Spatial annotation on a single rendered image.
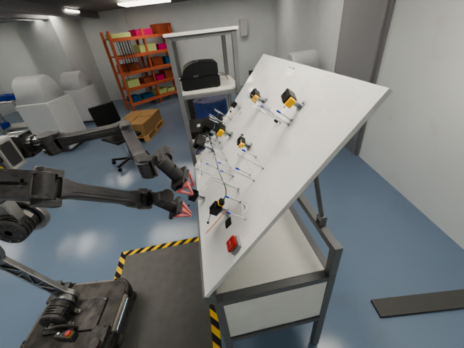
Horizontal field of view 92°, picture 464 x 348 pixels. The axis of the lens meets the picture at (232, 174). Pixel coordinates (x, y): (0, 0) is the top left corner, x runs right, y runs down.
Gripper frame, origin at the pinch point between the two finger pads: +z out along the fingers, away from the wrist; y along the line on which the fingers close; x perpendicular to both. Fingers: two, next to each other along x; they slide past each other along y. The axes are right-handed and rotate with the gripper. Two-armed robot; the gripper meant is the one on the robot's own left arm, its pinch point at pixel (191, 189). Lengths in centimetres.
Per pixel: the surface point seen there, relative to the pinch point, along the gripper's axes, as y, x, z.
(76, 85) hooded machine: 539, 373, -60
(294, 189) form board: -17.5, -40.5, 6.5
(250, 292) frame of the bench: -29, 0, 48
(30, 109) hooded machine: 347, 351, -75
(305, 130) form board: 2, -53, 1
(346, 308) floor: -16, -28, 153
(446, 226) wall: 44, -137, 208
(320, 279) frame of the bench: -26, -30, 63
